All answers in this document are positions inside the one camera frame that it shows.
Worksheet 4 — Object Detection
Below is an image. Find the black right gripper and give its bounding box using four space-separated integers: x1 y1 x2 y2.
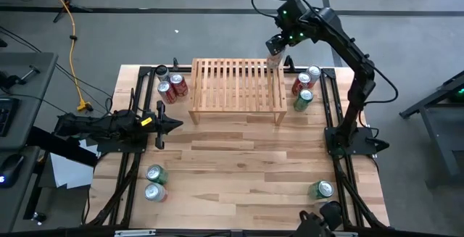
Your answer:
265 0 317 55

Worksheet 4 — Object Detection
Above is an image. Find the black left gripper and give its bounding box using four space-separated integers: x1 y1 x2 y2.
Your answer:
136 100 184 150

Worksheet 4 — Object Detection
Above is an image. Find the white can with black lid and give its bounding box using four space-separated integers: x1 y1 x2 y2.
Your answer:
313 199 344 219
267 47 286 70

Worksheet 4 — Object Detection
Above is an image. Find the red Coca-Cola Star Wars can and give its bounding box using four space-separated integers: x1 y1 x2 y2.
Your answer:
291 71 312 96
169 72 190 98

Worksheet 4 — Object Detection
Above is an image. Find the white and pink soda can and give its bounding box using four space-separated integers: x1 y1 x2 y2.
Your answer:
144 182 169 204
304 65 323 90

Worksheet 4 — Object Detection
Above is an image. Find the green Sprite can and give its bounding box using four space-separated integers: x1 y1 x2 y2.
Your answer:
307 180 336 201
292 88 315 113
145 164 170 186

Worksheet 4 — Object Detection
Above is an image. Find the silver soda can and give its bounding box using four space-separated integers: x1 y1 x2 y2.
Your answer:
154 65 171 83

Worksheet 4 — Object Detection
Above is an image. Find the wooden slatted shelf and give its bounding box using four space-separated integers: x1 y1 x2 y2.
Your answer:
187 57 289 126

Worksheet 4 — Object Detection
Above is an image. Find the white paper sheet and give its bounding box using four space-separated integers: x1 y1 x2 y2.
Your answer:
78 138 101 157
49 151 96 190

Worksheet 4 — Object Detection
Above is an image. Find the black support beam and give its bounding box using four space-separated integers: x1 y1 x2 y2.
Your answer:
28 126 99 167

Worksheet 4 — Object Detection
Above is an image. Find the grey desk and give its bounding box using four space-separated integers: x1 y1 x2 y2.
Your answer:
0 51 59 151
0 146 41 233

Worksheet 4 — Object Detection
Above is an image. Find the small black knob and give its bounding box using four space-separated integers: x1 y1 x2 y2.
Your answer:
30 211 48 225

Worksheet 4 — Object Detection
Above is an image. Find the black computer mouse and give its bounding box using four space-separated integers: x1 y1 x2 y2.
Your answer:
0 154 25 189

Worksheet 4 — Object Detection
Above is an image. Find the black keyboard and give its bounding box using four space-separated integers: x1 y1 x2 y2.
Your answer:
0 97 21 138

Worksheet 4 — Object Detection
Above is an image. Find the black desk clamp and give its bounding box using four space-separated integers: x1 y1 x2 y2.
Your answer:
0 65 41 89

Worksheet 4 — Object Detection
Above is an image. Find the yellow extension cord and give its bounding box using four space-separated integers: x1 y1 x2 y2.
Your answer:
38 0 94 113

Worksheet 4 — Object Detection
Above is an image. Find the dark neighbouring workstation frame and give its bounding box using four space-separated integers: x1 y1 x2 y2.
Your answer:
398 69 464 189

